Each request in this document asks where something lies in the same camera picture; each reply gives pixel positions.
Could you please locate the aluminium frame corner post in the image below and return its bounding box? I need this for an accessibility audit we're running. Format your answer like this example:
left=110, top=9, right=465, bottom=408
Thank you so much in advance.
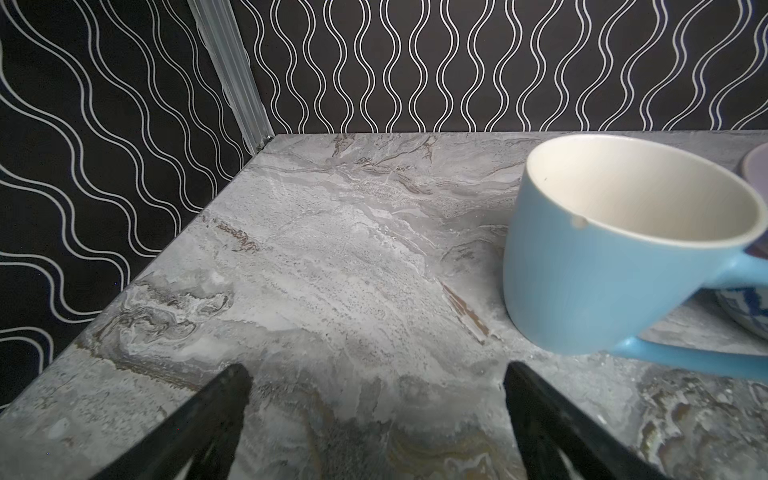
left=188, top=0, right=275, bottom=156

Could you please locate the light blue ceramic mug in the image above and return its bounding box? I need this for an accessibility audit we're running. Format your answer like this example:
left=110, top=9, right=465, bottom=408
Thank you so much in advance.
left=503, top=134, right=767, bottom=381

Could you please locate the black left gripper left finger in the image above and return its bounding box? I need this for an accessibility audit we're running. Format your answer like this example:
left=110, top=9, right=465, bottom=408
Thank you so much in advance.
left=94, top=363, right=253, bottom=479

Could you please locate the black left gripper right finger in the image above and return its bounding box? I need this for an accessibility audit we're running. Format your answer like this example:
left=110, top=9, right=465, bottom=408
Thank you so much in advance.
left=503, top=361, right=665, bottom=479

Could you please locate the lilac ceramic bowl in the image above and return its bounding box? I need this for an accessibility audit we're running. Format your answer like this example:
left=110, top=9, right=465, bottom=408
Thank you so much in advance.
left=739, top=143, right=768, bottom=203

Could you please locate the blue white patterned bowl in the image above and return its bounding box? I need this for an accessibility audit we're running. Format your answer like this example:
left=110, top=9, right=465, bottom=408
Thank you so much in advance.
left=715, top=287, right=767, bottom=339

